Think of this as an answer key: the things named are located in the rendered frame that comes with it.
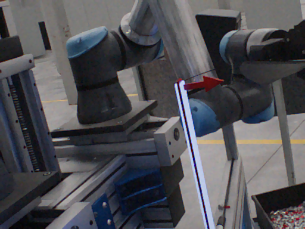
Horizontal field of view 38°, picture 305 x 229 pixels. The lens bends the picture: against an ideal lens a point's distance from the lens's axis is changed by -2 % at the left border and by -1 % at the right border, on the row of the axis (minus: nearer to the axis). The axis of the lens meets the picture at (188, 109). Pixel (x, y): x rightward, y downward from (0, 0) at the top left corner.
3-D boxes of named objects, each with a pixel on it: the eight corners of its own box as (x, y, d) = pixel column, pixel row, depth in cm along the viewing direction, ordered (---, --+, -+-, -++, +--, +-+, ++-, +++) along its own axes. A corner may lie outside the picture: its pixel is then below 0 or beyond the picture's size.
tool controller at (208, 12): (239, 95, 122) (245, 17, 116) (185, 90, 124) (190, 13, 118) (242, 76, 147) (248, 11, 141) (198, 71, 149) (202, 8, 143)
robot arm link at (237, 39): (249, 63, 101) (243, 25, 99) (280, 66, 91) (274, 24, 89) (220, 72, 98) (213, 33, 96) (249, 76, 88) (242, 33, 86)
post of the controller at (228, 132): (238, 159, 121) (225, 89, 117) (227, 161, 122) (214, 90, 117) (239, 155, 124) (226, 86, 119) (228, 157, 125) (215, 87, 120)
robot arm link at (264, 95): (221, 128, 96) (212, 78, 93) (257, 112, 102) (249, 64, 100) (248, 132, 90) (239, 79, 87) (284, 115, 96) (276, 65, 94)
